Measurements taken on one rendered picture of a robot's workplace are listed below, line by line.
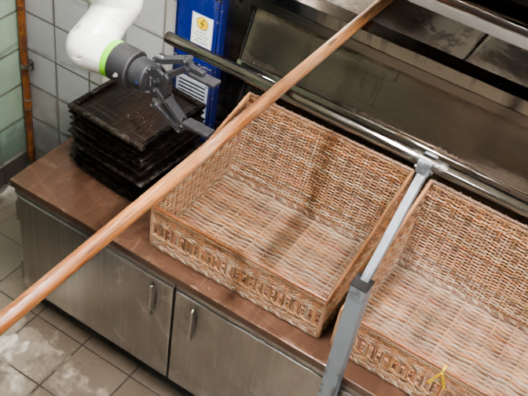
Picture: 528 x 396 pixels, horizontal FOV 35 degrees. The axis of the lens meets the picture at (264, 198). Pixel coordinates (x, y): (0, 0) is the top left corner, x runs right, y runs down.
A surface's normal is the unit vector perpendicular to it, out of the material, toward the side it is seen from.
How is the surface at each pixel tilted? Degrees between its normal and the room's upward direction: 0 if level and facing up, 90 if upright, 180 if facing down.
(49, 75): 90
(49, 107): 90
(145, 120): 0
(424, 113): 70
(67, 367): 0
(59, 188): 0
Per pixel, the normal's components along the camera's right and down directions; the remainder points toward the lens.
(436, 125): -0.46, 0.24
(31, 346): 0.13, -0.73
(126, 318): -0.54, 0.52
